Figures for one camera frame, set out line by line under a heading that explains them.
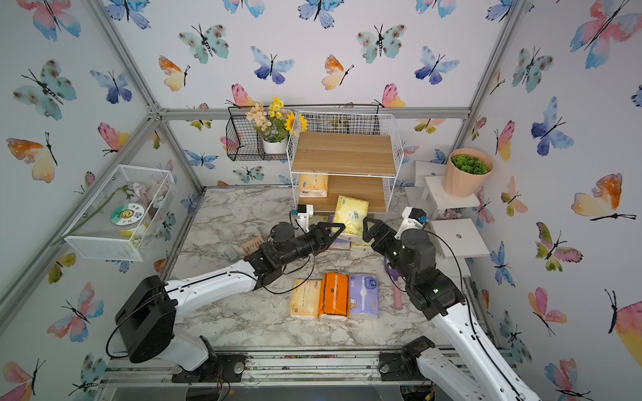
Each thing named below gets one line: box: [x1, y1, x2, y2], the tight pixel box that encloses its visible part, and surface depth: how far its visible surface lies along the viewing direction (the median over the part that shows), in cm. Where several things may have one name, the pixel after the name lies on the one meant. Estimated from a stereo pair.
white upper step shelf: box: [404, 160, 481, 220], surface depth 92 cm
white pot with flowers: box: [244, 96, 309, 155], surface depth 86 cm
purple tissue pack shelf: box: [349, 274, 379, 317], surface depth 84 cm
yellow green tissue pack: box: [333, 195, 369, 238], surface depth 74 cm
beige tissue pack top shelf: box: [290, 279, 322, 320], surface depth 83 cm
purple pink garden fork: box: [384, 256, 403, 310], surface depth 88 cm
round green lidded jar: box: [110, 203, 147, 240], surface depth 67 cm
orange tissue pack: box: [318, 272, 350, 320], surface depth 83 cm
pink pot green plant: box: [442, 148, 495, 198], surface depth 82 cm
